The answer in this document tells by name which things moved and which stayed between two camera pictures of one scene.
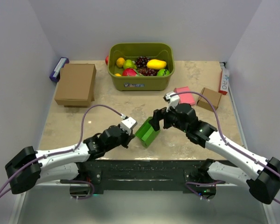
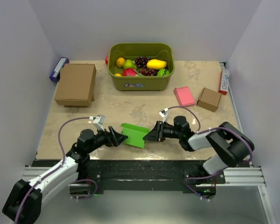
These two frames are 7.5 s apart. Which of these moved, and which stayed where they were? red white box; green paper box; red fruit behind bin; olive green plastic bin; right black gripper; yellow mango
Moved: green paper box; right black gripper
Stayed: yellow mango; olive green plastic bin; red white box; red fruit behind bin
